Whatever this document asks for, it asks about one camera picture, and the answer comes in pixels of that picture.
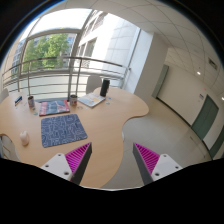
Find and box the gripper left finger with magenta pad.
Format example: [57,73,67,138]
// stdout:
[42,143,92,185]

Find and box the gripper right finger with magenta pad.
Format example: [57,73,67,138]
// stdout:
[133,143,182,185]

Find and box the blue patterned mouse pad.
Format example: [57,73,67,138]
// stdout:
[41,114,87,148]

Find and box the white computer mouse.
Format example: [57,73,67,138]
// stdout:
[20,131,29,146]

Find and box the white chair at left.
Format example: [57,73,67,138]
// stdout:
[0,136,20,162]

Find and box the mug with dark pattern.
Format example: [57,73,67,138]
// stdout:
[28,96,35,108]

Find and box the green door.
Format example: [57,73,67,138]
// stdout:
[191,95,219,140]

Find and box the black cylindrical bottle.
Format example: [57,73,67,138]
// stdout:
[100,79,110,97]

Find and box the small blue white box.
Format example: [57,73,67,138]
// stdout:
[14,96,22,106]

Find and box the white chair behind table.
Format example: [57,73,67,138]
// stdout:
[86,75,102,93]

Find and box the metal balcony railing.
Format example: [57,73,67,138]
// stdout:
[2,56,130,100]

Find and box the green door panel far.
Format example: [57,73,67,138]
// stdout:
[152,64,169,98]

